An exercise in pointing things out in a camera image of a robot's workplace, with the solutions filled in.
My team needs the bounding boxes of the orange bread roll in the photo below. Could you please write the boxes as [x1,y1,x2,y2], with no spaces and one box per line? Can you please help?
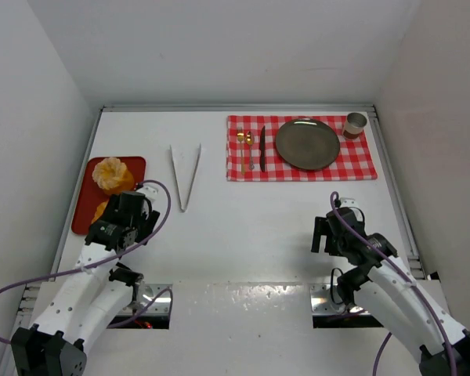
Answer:
[91,200,109,223]

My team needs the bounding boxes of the silver metal tongs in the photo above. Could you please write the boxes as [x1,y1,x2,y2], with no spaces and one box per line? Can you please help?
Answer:
[169,144,203,213]

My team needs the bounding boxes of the sugared round bread bun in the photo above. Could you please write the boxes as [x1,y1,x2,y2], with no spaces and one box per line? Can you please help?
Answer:
[92,157,135,196]

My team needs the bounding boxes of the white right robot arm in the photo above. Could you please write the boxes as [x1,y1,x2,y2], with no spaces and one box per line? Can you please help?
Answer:
[312,208,470,375]

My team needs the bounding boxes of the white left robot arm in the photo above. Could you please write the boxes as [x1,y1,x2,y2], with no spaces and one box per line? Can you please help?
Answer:
[11,186,160,375]

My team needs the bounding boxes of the red serving tray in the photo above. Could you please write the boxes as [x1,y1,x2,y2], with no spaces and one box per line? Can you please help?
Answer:
[70,156,147,236]

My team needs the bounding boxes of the dark round plate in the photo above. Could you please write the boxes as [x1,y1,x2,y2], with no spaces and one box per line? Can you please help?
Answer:
[275,118,340,171]

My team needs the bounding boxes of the red checkered cloth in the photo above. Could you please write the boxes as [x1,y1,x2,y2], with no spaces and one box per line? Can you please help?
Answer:
[226,114,378,182]

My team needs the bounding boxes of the black knife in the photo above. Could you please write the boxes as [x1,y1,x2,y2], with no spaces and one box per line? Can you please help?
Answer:
[259,126,266,172]

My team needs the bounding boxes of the metal cup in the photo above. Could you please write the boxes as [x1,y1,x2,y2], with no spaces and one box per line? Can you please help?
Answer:
[342,112,367,139]

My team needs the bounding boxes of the gold fork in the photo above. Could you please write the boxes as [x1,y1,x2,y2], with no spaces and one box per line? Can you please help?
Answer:
[237,128,245,175]

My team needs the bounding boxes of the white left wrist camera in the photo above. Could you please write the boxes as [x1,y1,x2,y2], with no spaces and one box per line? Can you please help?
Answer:
[136,186,158,198]

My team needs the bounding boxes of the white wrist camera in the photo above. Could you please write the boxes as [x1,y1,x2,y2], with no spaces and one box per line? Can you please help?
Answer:
[136,186,158,198]
[334,197,359,209]

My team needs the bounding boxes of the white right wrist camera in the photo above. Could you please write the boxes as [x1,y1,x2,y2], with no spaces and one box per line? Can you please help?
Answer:
[334,197,359,209]

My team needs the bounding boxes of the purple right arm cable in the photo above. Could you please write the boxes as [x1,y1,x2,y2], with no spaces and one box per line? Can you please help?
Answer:
[328,190,459,376]

